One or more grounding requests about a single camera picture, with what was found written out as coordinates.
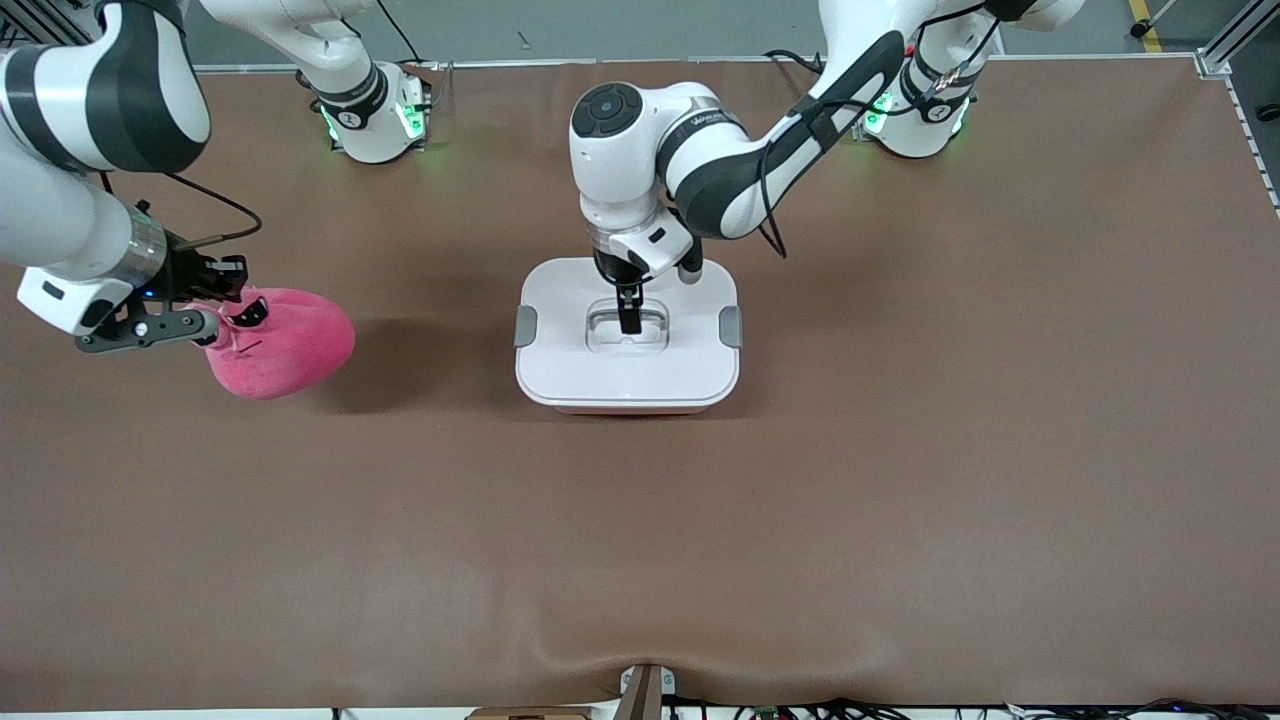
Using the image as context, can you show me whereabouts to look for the white box lid grey latches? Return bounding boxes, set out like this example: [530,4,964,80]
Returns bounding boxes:
[513,257,744,409]

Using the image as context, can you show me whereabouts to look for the pink plush toy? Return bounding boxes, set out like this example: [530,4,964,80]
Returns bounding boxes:
[190,288,356,401]

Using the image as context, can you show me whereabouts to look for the pink plastic box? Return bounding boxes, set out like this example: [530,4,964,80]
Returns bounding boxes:
[545,400,716,417]

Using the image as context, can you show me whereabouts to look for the brown table mat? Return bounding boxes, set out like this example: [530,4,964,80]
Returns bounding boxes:
[0,55,1280,713]

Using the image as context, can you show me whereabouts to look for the thin metal stand leg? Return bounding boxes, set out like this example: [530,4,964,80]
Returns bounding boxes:
[1128,0,1177,39]

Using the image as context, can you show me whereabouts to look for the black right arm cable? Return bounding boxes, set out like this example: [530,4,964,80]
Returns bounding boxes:
[100,172,263,251]

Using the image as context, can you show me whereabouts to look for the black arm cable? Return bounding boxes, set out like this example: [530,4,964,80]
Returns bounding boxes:
[757,0,1001,259]
[100,172,263,251]

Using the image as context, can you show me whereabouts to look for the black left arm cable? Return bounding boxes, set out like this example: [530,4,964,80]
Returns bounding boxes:
[757,0,1001,259]

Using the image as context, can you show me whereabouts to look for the front camera mounting bracket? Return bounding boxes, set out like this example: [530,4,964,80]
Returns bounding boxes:
[618,663,677,720]

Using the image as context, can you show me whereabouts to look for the aluminium frame profile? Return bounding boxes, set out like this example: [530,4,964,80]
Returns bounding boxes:
[1195,0,1280,79]

